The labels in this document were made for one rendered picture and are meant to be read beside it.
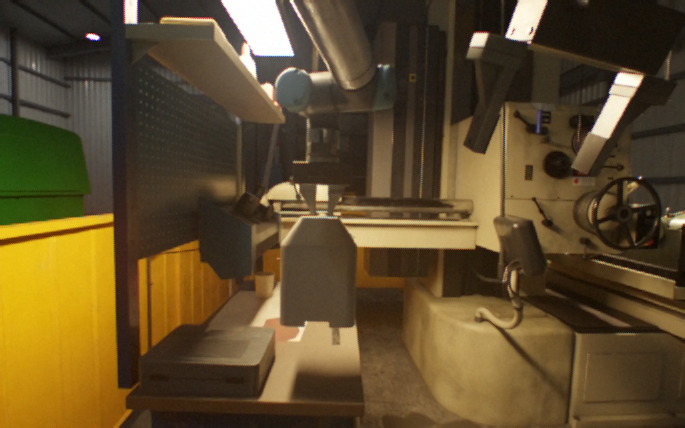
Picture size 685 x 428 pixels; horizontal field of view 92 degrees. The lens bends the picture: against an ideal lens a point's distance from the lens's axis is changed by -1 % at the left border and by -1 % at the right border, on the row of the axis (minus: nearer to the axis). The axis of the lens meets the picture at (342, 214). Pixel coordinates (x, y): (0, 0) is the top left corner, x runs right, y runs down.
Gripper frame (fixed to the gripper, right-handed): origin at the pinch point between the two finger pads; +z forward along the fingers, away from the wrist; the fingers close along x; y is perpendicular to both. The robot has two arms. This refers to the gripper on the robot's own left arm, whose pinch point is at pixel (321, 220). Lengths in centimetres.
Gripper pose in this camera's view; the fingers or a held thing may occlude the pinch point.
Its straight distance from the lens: 77.8
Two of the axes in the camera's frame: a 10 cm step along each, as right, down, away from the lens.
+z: -0.3, 10.0, 0.7
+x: -10.0, -0.3, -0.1
